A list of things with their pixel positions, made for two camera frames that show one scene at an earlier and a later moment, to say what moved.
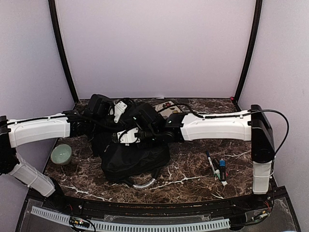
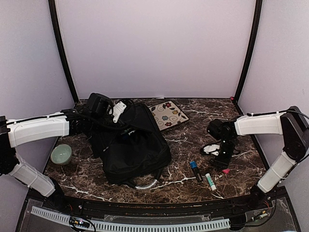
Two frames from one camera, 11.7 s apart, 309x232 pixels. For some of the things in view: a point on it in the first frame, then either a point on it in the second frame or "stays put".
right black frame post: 254,37 stays put
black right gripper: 152,144 to 224,162
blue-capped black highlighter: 222,170 to 193,165
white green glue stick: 217,172 to 213,186
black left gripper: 123,123 stays put
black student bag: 137,164 stays put
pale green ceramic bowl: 61,154 stays put
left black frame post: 60,43 stays put
